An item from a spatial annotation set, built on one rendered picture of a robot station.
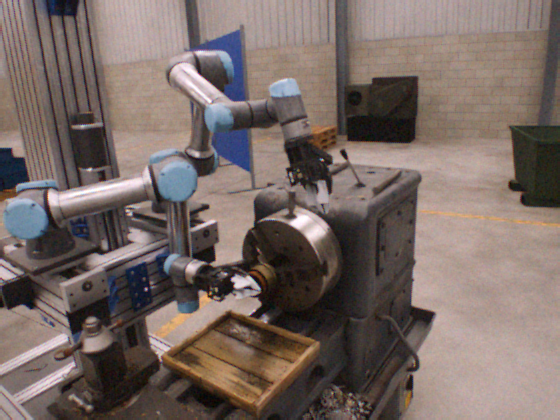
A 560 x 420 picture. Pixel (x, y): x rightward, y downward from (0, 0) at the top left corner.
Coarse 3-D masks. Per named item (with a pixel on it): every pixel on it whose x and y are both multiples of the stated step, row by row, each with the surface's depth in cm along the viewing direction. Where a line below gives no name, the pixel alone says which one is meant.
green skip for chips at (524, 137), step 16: (512, 128) 548; (528, 128) 559; (544, 128) 553; (528, 144) 485; (544, 144) 449; (528, 160) 492; (544, 160) 457; (528, 176) 499; (544, 176) 466; (528, 192) 507; (544, 192) 476
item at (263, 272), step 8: (256, 264) 124; (264, 264) 122; (248, 272) 121; (256, 272) 119; (264, 272) 119; (272, 272) 121; (256, 280) 117; (264, 280) 119; (272, 280) 120; (264, 288) 118; (272, 288) 122; (256, 296) 119
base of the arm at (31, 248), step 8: (48, 232) 124; (56, 232) 125; (64, 232) 128; (32, 240) 123; (40, 240) 124; (48, 240) 124; (56, 240) 125; (64, 240) 127; (72, 240) 131; (32, 248) 123; (40, 248) 124; (48, 248) 124; (56, 248) 125; (64, 248) 127; (72, 248) 130; (32, 256) 124; (40, 256) 123; (48, 256) 124; (56, 256) 125
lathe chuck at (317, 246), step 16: (272, 224) 127; (288, 224) 123; (304, 224) 125; (272, 240) 129; (288, 240) 125; (304, 240) 121; (320, 240) 123; (288, 256) 127; (304, 256) 123; (320, 256) 121; (336, 256) 127; (336, 272) 128; (288, 288) 131; (304, 288) 127; (320, 288) 123; (288, 304) 133; (304, 304) 129
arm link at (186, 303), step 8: (176, 288) 132; (184, 288) 131; (192, 288) 132; (176, 296) 133; (184, 296) 132; (192, 296) 133; (176, 304) 134; (184, 304) 132; (192, 304) 133; (184, 312) 134; (192, 312) 134
